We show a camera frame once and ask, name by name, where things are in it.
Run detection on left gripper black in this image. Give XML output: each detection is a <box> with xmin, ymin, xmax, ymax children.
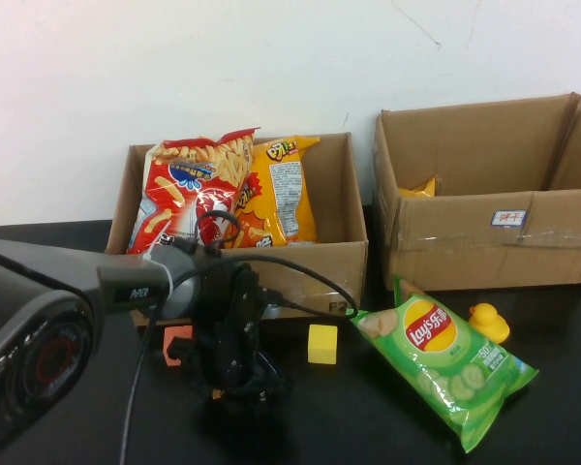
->
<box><xmin>171</xmin><ymin>261</ymin><xmax>294</xmax><ymax>403</ymax></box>

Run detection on green Lay's chips bag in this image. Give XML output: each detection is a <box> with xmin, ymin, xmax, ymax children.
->
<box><xmin>344</xmin><ymin>274</ymin><xmax>539</xmax><ymax>454</ymax></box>

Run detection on orange-yellow snack bag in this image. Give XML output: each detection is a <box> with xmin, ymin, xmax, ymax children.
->
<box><xmin>221</xmin><ymin>134</ymin><xmax>321</xmax><ymax>249</ymax></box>

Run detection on small yellow snack bag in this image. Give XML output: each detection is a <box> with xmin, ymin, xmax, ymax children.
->
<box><xmin>397</xmin><ymin>174</ymin><xmax>440</xmax><ymax>199</ymax></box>

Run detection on orange foam cube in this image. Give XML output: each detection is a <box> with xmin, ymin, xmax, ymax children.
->
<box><xmin>163</xmin><ymin>325</ymin><xmax>195</xmax><ymax>367</ymax></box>

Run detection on yellow foam cube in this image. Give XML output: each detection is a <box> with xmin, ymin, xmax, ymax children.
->
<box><xmin>307</xmin><ymin>324</ymin><xmax>339</xmax><ymax>364</ymax></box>

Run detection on cardboard box with F2 print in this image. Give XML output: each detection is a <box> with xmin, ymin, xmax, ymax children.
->
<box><xmin>104</xmin><ymin>131</ymin><xmax>369</xmax><ymax>326</ymax></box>

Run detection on red shrimp cracker bag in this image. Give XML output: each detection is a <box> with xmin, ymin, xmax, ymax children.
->
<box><xmin>125</xmin><ymin>127</ymin><xmax>261</xmax><ymax>256</ymax></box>

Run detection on yellow rubber duck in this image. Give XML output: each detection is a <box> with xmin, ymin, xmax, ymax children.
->
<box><xmin>467</xmin><ymin>302</ymin><xmax>511</xmax><ymax>344</ymax></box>

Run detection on cardboard box with handwritten label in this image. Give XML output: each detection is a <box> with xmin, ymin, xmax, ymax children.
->
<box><xmin>371</xmin><ymin>91</ymin><xmax>581</xmax><ymax>293</ymax></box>

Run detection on black camera cable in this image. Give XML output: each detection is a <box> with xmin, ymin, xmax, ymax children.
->
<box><xmin>192</xmin><ymin>211</ymin><xmax>360</xmax><ymax>320</ymax></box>

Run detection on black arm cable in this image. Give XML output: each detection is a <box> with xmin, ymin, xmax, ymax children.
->
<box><xmin>119</xmin><ymin>270</ymin><xmax>175</xmax><ymax>465</ymax></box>

